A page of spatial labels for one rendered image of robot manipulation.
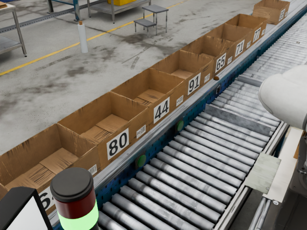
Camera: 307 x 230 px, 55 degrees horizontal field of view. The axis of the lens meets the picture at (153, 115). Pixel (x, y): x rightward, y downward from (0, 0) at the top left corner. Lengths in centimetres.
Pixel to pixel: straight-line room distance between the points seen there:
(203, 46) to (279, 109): 162
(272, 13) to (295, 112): 259
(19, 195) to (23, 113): 317
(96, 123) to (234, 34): 170
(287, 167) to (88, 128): 114
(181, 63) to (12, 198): 196
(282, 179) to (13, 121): 281
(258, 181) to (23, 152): 119
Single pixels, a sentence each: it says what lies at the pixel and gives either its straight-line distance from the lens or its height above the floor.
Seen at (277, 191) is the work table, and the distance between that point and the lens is 168.
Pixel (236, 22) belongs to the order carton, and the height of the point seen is 97.
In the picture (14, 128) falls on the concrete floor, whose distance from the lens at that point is 349.
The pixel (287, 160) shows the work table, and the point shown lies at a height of 75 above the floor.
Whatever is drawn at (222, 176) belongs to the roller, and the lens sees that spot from 167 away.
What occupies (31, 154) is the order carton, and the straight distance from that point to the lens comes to 154.
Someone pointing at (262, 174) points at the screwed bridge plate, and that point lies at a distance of 173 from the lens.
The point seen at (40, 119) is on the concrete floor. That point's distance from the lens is 352.
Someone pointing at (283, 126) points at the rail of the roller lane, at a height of 74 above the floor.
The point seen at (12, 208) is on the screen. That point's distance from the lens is 53.
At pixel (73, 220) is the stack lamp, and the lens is 40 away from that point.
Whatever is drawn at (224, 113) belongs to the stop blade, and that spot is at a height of 79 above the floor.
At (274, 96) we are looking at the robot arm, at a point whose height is 138.
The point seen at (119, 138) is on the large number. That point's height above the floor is 100.
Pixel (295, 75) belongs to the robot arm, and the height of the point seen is 144.
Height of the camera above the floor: 193
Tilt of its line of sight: 35 degrees down
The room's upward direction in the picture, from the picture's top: straight up
